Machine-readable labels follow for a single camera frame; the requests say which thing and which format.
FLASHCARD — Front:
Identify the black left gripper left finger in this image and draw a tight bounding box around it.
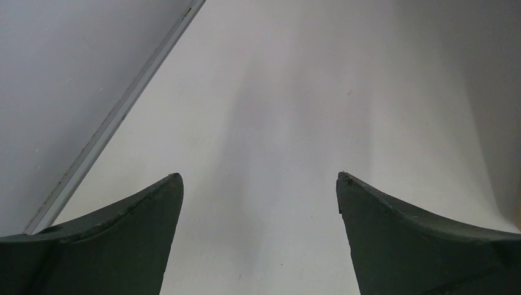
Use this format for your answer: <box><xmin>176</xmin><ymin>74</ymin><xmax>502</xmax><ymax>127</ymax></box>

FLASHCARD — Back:
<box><xmin>1</xmin><ymin>173</ymin><xmax>184</xmax><ymax>294</ymax></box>

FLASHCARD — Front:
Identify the aluminium frame rail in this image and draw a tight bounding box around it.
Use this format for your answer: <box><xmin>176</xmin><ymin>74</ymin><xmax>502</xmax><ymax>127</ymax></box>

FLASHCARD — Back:
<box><xmin>23</xmin><ymin>0</ymin><xmax>206</xmax><ymax>235</ymax></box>

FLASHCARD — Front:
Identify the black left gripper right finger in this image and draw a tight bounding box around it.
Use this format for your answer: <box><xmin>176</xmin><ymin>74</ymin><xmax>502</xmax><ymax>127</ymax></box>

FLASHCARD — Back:
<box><xmin>336</xmin><ymin>172</ymin><xmax>520</xmax><ymax>294</ymax></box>

